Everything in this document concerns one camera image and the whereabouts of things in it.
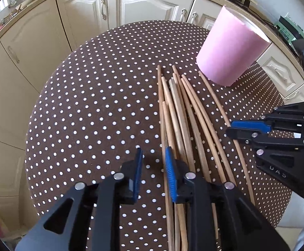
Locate pink cylindrical utensil holder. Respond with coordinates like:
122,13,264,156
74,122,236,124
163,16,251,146
196,6,271,87

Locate cream kitchen cabinets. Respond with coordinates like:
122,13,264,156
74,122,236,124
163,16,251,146
0,0,304,233

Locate brown polka dot tablecloth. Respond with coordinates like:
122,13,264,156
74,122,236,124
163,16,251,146
25,21,291,250

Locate green kitchen appliance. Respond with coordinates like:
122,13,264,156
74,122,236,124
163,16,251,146
275,16,304,45

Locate wooden chopstick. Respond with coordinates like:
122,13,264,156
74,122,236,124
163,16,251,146
198,71,255,205
161,77,188,250
169,78,196,173
162,101,181,251
171,64,220,241
181,75,236,185
157,65,175,250

